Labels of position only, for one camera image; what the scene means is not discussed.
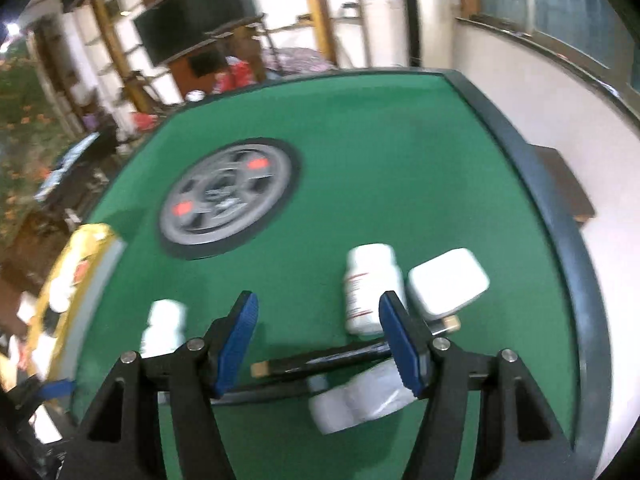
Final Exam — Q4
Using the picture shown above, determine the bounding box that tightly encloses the small white bottle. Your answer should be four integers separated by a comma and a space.
139, 299, 189, 359

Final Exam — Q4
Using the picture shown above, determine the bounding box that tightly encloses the black pen with tan band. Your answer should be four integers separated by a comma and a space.
250, 316, 462, 380

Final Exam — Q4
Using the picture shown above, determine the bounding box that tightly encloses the grey wheel table emblem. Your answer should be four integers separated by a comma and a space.
157, 137, 303, 261

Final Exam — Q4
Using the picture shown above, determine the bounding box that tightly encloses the wooden wall shelf unit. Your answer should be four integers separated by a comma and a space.
60, 0, 373, 126

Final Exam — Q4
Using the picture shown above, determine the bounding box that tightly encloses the white labelled pill bottle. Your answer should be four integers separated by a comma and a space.
343, 243, 407, 337

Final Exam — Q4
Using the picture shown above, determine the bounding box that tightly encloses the red bag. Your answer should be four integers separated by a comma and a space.
214, 56, 252, 94

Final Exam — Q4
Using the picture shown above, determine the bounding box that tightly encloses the black flat television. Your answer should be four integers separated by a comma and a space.
133, 0, 259, 67

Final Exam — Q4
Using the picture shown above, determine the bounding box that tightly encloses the large white pill bottle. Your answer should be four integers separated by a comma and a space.
307, 359, 418, 436

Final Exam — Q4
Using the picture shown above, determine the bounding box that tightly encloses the patterned cloth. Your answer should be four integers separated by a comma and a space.
261, 46, 340, 79

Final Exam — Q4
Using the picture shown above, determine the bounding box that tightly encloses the white square box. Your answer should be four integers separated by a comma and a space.
406, 247, 491, 322

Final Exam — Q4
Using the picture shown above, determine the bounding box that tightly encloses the dark monitor screen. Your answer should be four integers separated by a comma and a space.
34, 131, 102, 202

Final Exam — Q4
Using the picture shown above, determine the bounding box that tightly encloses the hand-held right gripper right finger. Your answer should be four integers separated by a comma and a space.
378, 290, 596, 480

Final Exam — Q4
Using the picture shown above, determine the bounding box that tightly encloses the yellow-rimmed white storage bin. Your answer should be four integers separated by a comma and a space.
25, 222, 123, 383

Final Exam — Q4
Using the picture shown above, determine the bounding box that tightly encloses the brown wooden stool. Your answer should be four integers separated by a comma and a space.
529, 144, 597, 225

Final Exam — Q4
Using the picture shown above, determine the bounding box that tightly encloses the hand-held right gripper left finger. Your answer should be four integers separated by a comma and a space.
60, 290, 260, 480

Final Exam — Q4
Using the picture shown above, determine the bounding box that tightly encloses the large window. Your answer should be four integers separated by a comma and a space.
457, 0, 640, 103

